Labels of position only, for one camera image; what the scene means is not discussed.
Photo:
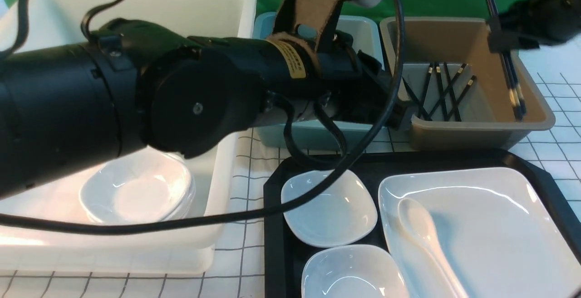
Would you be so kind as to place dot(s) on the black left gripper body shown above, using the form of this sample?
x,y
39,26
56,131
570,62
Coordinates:
x,y
362,100

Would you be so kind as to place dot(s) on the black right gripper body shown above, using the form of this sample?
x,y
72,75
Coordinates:
x,y
529,24

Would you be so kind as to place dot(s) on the black chopstick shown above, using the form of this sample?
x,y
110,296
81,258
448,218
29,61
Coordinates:
x,y
493,13
517,80

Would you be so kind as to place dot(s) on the small white bowl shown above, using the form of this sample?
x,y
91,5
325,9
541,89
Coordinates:
x,y
352,271
341,215

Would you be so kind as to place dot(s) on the white ceramic soup spoon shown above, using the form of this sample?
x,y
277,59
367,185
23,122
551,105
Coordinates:
x,y
419,225

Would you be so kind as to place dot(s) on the large white square plate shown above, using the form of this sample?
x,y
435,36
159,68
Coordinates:
x,y
493,228

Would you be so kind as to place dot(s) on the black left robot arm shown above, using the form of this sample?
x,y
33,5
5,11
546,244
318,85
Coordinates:
x,y
67,108

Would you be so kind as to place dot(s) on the teal plastic bin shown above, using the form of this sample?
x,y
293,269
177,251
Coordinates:
x,y
312,135

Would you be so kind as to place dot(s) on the black chopsticks in bin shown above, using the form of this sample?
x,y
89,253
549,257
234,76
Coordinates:
x,y
441,91

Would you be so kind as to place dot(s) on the brown plastic bin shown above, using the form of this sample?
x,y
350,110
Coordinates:
x,y
464,40

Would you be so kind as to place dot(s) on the black plastic serving tray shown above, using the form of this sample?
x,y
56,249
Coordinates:
x,y
285,255

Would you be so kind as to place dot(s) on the stack of small white bowls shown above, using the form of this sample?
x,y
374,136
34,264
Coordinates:
x,y
144,187

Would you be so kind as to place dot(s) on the large white plastic tub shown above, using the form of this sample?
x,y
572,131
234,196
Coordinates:
x,y
184,251

